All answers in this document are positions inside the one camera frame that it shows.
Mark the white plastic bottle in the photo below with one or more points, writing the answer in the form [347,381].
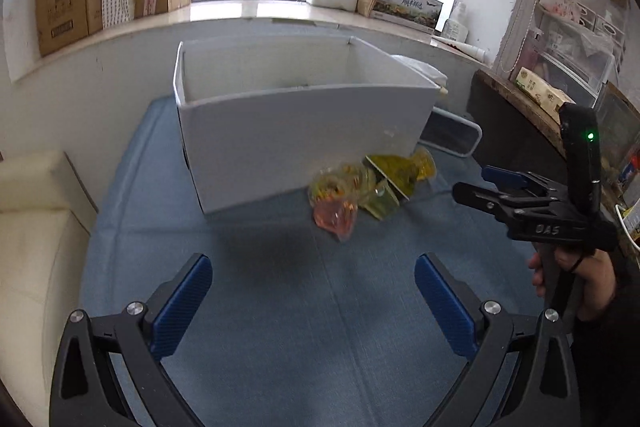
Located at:
[456,29]

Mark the white cardboard box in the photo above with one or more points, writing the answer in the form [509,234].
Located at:
[300,147]

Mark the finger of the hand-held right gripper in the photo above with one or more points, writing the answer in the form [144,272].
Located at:
[502,177]
[475,196]

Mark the blue tablecloth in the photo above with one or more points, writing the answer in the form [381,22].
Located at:
[300,307]

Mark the person's right forearm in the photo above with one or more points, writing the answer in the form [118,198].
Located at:
[610,357]

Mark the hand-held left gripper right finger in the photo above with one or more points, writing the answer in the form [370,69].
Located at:
[445,307]

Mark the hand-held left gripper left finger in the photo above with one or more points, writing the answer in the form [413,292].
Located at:
[182,302]

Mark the orange jelly cup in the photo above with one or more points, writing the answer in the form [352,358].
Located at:
[335,217]

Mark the small white carton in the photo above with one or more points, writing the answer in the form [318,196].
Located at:
[634,222]

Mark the long printed box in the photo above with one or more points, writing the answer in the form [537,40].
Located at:
[405,4]

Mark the yellow translucent snack packet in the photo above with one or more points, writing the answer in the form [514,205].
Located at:
[380,204]

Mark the white tube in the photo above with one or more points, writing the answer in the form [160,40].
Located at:
[465,49]

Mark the clear plastic container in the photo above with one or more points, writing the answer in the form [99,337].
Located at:
[620,132]

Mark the cream leather sofa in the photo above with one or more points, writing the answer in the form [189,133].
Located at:
[35,257]

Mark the beige tissue box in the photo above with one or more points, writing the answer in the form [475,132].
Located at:
[530,82]
[556,102]

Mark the person's right hand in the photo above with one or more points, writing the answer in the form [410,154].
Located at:
[595,282]

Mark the clear drawer organiser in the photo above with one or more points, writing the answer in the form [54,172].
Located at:
[575,57]

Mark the clear snack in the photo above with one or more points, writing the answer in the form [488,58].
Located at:
[335,182]

